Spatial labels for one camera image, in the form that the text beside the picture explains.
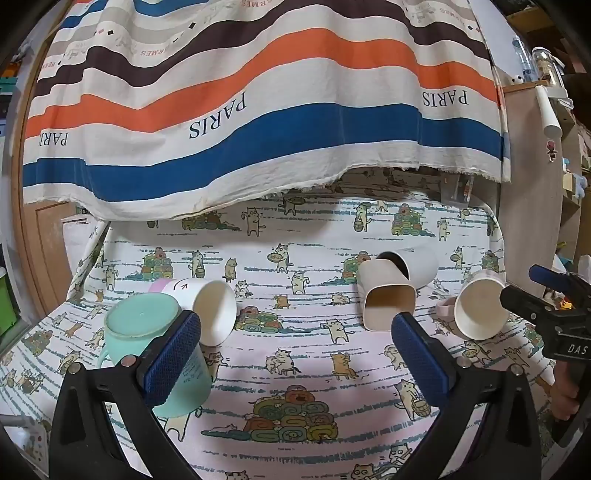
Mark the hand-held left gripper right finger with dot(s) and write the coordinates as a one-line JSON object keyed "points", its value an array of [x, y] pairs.
{"points": [[419, 361]]}

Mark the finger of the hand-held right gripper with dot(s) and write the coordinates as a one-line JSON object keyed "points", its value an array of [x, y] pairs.
{"points": [[526, 302], [551, 278]]}

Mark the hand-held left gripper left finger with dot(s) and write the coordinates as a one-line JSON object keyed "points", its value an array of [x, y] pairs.
{"points": [[171, 357]]}

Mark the mint green cup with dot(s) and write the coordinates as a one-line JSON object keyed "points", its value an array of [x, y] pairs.
{"points": [[138, 318]]}

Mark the white cup with pink base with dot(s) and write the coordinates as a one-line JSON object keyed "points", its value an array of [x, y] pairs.
{"points": [[212, 311]]}

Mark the beige square cup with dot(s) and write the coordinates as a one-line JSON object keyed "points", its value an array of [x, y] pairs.
{"points": [[385, 304]]}

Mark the white cup with dark inside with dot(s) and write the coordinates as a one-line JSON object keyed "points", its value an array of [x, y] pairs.
{"points": [[418, 265]]}

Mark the person's right hand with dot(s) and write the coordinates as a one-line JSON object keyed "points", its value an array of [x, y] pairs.
{"points": [[562, 397]]}

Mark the wooden side board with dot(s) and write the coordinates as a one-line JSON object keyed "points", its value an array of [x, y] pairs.
{"points": [[531, 198]]}

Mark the cat printed tablecloth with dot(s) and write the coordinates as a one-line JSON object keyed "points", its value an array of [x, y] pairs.
{"points": [[295, 332]]}

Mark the wooden cabinet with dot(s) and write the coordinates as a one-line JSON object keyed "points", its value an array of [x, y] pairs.
{"points": [[48, 249]]}

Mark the white paper tube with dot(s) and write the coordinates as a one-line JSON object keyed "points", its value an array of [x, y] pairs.
{"points": [[548, 113]]}

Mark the green box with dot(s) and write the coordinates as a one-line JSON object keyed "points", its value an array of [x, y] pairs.
{"points": [[7, 300]]}

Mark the glass jar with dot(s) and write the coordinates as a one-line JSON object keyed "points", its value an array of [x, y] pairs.
{"points": [[548, 64]]}

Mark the clear plastic bottle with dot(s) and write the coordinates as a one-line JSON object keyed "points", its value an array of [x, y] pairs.
{"points": [[524, 57]]}

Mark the striped cloth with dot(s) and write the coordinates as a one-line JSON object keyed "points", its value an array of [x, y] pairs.
{"points": [[258, 115]]}

